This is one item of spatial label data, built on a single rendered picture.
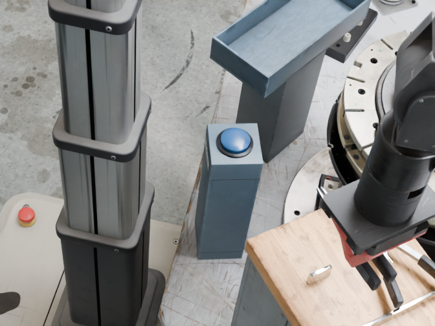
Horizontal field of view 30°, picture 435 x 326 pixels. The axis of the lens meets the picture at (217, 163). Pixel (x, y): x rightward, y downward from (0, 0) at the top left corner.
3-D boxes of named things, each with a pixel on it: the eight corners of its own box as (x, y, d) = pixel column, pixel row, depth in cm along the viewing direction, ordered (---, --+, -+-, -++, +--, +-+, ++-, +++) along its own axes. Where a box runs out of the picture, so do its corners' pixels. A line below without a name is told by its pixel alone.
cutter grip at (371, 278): (378, 288, 82) (382, 281, 81) (371, 292, 82) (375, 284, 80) (356, 257, 84) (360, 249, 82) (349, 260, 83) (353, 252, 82)
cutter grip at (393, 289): (401, 307, 92) (404, 301, 90) (394, 308, 92) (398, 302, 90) (388, 277, 94) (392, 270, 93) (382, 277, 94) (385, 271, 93)
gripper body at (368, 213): (442, 218, 78) (467, 172, 72) (355, 260, 74) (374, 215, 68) (401, 169, 81) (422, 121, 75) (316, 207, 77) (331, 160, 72)
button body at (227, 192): (237, 220, 132) (257, 123, 112) (241, 258, 128) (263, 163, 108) (194, 222, 131) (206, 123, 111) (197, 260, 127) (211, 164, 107)
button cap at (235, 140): (248, 130, 111) (248, 125, 110) (251, 154, 109) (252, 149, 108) (219, 130, 110) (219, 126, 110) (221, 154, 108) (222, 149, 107)
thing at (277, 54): (289, 83, 152) (318, -38, 129) (334, 115, 148) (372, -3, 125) (197, 155, 140) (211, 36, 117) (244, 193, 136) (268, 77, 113)
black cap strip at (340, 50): (376, 20, 164) (379, 11, 162) (343, 63, 156) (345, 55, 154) (354, 10, 165) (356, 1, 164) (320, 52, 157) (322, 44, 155)
